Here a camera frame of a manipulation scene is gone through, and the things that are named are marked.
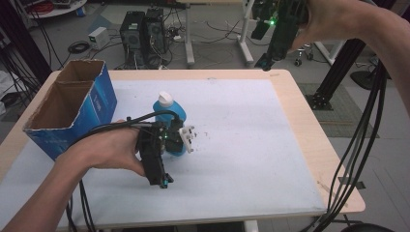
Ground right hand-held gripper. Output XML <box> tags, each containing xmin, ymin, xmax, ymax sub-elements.
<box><xmin>250</xmin><ymin>0</ymin><xmax>311</xmax><ymax>73</ymax></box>

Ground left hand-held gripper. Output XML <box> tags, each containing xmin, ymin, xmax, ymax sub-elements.
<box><xmin>137</xmin><ymin>117</ymin><xmax>196</xmax><ymax>189</ymax></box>

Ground blue bottle with white cap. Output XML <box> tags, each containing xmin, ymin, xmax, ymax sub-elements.
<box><xmin>152</xmin><ymin>90</ymin><xmax>189</xmax><ymax>159</ymax></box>

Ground person's right hand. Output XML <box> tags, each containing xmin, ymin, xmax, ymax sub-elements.
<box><xmin>291</xmin><ymin>0</ymin><xmax>366</xmax><ymax>50</ymax></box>

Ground person's left hand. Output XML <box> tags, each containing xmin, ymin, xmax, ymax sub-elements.
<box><xmin>60</xmin><ymin>120</ymin><xmax>147</xmax><ymax>177</ymax></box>

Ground office chair castor base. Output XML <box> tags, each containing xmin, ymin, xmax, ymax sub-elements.
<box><xmin>292</xmin><ymin>43</ymin><xmax>315</xmax><ymax>68</ymax></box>

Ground white desk leg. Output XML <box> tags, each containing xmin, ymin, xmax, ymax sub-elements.
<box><xmin>184</xmin><ymin>0</ymin><xmax>196</xmax><ymax>68</ymax></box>
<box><xmin>237</xmin><ymin>0</ymin><xmax>256</xmax><ymax>68</ymax></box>

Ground blue cardboard box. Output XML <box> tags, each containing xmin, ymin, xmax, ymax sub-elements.
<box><xmin>22</xmin><ymin>59</ymin><xmax>118</xmax><ymax>161</ymax></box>

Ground wooden table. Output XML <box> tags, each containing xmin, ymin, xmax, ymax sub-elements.
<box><xmin>0</xmin><ymin>69</ymin><xmax>367</xmax><ymax>232</ymax></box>

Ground white foam mat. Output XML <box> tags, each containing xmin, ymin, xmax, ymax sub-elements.
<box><xmin>0</xmin><ymin>78</ymin><xmax>327</xmax><ymax>230</ymax></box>

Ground black round stand base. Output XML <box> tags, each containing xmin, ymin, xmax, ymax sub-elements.
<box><xmin>349</xmin><ymin>69</ymin><xmax>392</xmax><ymax>91</ymax></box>

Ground dark floor mat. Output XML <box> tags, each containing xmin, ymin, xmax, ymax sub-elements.
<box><xmin>297</xmin><ymin>82</ymin><xmax>381</xmax><ymax>139</ymax></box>

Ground black computer tower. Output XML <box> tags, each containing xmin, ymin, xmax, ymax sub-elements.
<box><xmin>142</xmin><ymin>7</ymin><xmax>170</xmax><ymax>70</ymax></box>
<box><xmin>119</xmin><ymin>11</ymin><xmax>147</xmax><ymax>71</ymax></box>

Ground small white device box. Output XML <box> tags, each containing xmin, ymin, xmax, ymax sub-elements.
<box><xmin>87</xmin><ymin>26</ymin><xmax>111</xmax><ymax>50</ymax></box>

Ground round white table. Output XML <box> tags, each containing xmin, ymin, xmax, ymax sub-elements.
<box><xmin>24</xmin><ymin>0</ymin><xmax>89</xmax><ymax>19</ymax></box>

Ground black cable bundle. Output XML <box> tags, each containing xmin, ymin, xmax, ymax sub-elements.
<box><xmin>65</xmin><ymin>109</ymin><xmax>181</xmax><ymax>232</ymax></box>
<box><xmin>299</xmin><ymin>59</ymin><xmax>389</xmax><ymax>232</ymax></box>

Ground black metal frame post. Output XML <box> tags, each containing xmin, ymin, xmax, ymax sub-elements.
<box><xmin>0</xmin><ymin>0</ymin><xmax>53</xmax><ymax>85</ymax></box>
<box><xmin>305</xmin><ymin>38</ymin><xmax>366</xmax><ymax>111</ymax></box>

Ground coiled black cable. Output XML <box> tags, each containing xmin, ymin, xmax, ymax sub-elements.
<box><xmin>67</xmin><ymin>40</ymin><xmax>91</xmax><ymax>55</ymax></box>

